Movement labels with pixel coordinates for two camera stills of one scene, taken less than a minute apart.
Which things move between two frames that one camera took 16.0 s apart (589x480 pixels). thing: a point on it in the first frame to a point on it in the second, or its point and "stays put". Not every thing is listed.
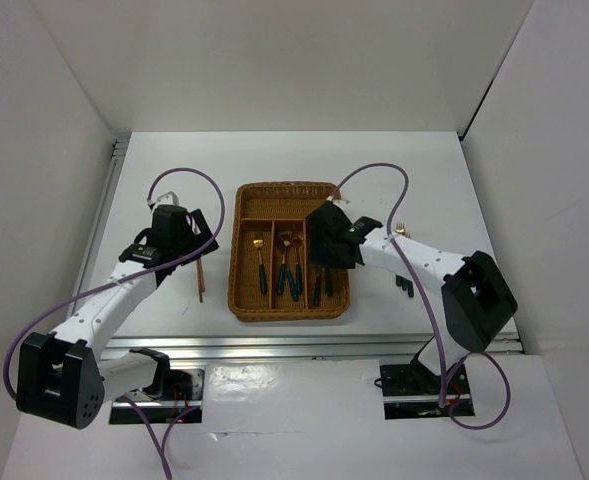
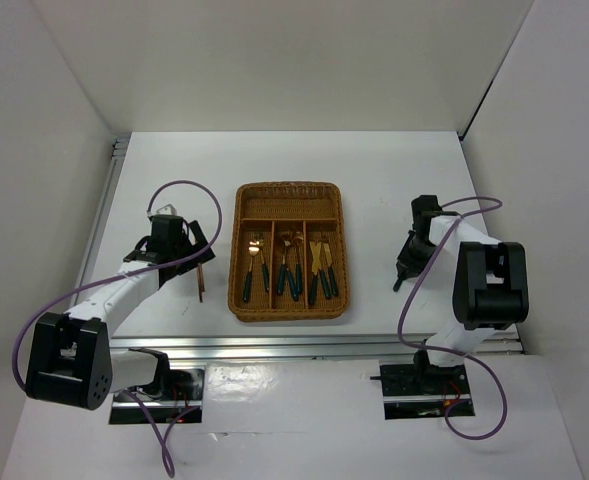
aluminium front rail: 289,347 stays put
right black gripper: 317,255 to 406,261
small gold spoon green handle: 298,280 stays put
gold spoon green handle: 283,269 stays put
